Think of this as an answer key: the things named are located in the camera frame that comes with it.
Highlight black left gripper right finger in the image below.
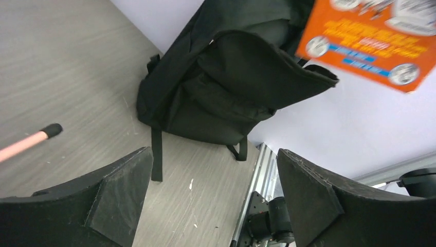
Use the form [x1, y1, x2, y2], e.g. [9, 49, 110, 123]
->
[277, 149, 435, 246]

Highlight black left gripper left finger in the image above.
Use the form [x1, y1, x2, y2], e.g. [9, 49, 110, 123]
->
[1, 147, 153, 246]

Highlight black student backpack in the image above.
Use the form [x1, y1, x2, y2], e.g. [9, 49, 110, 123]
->
[136, 1, 339, 182]

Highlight orange picture book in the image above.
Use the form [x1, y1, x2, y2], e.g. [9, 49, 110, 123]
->
[296, 1, 435, 93]

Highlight pink folding stand legs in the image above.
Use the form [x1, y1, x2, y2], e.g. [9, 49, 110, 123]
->
[1, 123, 63, 162]

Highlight aluminium slotted rail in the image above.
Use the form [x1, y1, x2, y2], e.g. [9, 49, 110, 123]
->
[230, 143, 278, 246]

